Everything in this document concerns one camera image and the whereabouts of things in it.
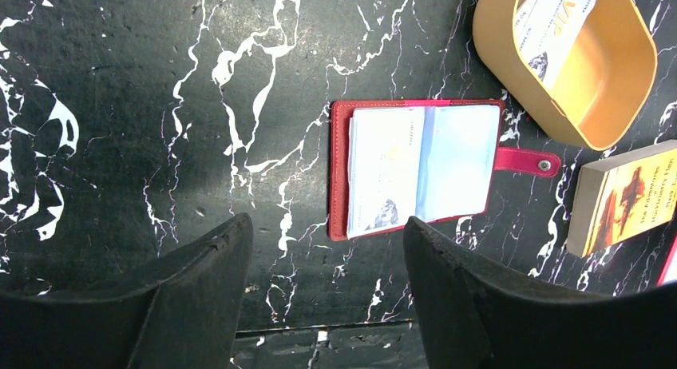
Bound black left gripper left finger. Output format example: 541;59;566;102
1;213;254;368

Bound orange paperback book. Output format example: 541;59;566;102
565;140;676;257

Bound yellow oval tray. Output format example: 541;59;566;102
473;0;658;151

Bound red leather card holder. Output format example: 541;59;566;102
327;100;562;241

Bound pink framed whiteboard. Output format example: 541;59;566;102
656;238;677;287

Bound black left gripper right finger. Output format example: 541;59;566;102
403;217;676;368

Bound silver VIP card stack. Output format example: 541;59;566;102
513;0;596;89

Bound black aluminium base frame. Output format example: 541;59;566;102
228;320;428;368

